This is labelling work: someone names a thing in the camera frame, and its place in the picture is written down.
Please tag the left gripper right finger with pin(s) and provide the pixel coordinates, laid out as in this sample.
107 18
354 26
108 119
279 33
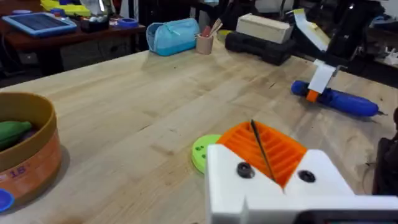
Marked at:
326 183

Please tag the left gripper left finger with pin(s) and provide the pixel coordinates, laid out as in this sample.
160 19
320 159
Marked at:
230 186

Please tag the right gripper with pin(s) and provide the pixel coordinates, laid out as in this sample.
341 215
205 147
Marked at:
337 51

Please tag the blue electric screwdriver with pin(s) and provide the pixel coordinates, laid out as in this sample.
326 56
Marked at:
348 102

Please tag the green disc with holes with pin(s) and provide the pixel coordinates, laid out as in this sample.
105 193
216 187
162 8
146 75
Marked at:
200 152

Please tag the right wrist flat plate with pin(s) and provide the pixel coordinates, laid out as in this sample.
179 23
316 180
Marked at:
312 29

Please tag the black plastic case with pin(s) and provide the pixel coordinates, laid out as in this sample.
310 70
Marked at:
264 49

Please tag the pale wooden box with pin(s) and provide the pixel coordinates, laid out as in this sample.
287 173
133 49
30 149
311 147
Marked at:
264 28

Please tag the pink cup with sticks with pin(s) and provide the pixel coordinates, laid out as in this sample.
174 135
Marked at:
204 45

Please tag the light blue zip pouch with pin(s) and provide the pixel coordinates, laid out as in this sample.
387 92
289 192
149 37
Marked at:
174 37

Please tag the small blue round tub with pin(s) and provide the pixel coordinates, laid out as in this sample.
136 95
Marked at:
128 22

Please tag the brown round toy tub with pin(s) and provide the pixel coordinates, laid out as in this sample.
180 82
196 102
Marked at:
31 168

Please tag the dark wooden desk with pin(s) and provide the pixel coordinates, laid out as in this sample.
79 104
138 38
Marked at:
62 40

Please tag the yellow plastic thing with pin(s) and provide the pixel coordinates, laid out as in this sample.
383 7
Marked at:
66 8

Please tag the blue flat tray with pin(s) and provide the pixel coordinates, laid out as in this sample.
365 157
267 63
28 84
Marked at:
38 24

